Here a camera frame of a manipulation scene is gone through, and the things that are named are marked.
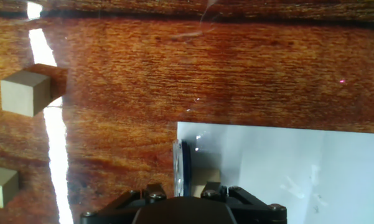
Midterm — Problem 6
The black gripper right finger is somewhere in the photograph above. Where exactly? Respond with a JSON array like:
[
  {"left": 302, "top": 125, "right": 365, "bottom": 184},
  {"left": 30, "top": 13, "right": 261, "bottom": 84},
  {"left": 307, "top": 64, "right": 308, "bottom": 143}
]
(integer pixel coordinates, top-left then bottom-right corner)
[{"left": 200, "top": 181, "right": 288, "bottom": 224}]

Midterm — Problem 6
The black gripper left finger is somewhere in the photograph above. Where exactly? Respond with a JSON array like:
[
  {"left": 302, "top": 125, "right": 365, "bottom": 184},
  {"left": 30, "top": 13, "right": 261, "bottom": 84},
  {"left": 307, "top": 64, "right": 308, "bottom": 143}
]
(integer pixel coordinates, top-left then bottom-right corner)
[{"left": 80, "top": 182, "right": 167, "bottom": 224}]

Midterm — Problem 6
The wooden cube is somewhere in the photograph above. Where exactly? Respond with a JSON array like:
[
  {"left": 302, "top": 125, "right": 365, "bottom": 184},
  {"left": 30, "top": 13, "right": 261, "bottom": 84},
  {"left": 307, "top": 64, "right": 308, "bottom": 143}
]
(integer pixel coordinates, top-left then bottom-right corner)
[
  {"left": 0, "top": 166, "right": 19, "bottom": 208},
  {"left": 191, "top": 167, "right": 222, "bottom": 198},
  {"left": 0, "top": 70, "right": 53, "bottom": 118}
]

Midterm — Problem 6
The white paper sheet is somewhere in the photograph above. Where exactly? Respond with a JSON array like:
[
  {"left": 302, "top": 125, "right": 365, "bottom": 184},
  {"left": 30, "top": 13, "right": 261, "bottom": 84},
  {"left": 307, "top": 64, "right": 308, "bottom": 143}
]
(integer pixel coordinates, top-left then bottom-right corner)
[{"left": 176, "top": 121, "right": 374, "bottom": 224}]

